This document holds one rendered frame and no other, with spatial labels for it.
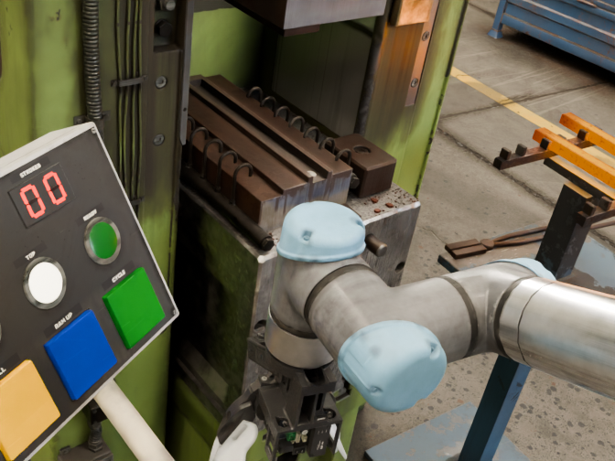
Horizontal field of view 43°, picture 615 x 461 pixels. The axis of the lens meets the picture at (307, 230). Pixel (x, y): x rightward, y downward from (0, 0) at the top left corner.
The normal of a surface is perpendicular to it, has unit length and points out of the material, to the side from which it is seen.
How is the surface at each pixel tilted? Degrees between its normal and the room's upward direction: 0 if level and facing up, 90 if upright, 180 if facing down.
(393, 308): 4
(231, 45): 90
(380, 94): 90
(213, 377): 42
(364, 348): 54
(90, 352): 60
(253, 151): 0
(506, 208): 0
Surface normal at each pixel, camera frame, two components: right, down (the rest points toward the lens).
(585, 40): -0.74, 0.29
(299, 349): -0.17, 0.53
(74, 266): 0.84, -0.11
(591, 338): -0.83, -0.26
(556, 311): -0.68, -0.57
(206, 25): 0.62, 0.51
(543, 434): 0.14, -0.82
